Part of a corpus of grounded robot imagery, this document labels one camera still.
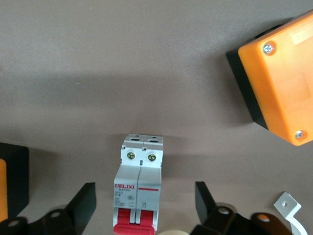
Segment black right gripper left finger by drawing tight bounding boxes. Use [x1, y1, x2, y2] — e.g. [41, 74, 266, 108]
[0, 182, 96, 235]

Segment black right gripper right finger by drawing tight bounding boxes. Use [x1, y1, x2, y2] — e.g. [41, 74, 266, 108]
[190, 181, 293, 235]

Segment white red circuit breaker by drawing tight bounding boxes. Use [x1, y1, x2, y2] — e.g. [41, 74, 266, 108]
[112, 133, 164, 235]

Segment orange button box with hole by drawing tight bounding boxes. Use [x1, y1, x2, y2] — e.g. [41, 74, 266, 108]
[0, 141, 30, 221]
[226, 11, 313, 147]

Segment small white arc bracket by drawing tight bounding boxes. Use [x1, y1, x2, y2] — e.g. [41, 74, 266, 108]
[273, 192, 309, 235]

